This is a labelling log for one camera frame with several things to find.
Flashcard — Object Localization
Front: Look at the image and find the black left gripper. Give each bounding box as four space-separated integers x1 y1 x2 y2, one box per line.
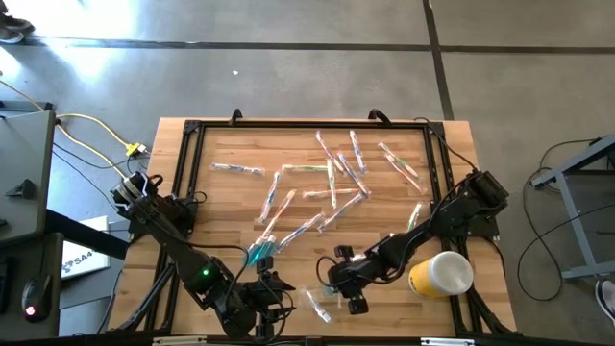
238 257 298 340

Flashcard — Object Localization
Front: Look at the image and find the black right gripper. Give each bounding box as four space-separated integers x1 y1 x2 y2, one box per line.
328 244 373 317

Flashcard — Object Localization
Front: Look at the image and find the orange toothbrush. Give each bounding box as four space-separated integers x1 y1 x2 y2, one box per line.
383 152 429 196
301 186 361 200
258 187 298 242

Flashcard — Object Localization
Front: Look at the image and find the green toothbrush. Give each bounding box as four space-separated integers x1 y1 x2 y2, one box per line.
377 140 420 180
281 163 330 173
325 158 339 210
406 201 425 234

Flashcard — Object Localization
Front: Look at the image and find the yellow white wipes canister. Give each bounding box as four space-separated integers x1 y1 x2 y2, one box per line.
407 250 475 299

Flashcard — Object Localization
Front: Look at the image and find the silver aluminium extrusion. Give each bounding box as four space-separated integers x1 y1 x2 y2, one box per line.
420 336 477 346

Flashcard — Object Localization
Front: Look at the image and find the wrapped pink toothbrush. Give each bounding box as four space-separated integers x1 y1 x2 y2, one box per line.
314 129 346 174

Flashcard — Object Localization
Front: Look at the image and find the white printed box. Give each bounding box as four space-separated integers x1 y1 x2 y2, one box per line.
61 214 112 281

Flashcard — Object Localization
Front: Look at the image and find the black diagonal bar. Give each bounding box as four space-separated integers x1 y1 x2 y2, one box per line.
44 209 131 261

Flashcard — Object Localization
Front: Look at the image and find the black computer mouse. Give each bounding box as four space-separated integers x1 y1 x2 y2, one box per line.
20 272 53 324

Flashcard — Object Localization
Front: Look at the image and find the person's shoe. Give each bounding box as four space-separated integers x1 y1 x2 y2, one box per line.
0 10 36 45
594 278 615 322

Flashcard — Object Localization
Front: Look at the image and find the dark desk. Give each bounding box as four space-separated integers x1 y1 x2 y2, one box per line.
0 233 64 343

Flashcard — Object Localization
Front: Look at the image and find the black wedge stand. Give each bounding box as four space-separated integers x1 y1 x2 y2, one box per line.
4 178 37 201

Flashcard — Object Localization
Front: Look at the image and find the grey desk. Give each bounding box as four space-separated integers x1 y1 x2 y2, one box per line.
0 109 57 247

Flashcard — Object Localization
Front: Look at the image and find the black aluminium table frame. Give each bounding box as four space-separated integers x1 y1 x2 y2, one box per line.
114 108 518 337

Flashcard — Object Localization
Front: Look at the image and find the yellow cable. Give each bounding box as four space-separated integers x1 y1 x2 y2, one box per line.
0 79 148 180

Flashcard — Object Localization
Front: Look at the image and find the black floor cable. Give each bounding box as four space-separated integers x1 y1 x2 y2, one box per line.
515 137 615 304
51 141 145 172

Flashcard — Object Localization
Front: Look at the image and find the grey metal table frame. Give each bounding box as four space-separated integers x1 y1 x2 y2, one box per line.
529 133 615 283

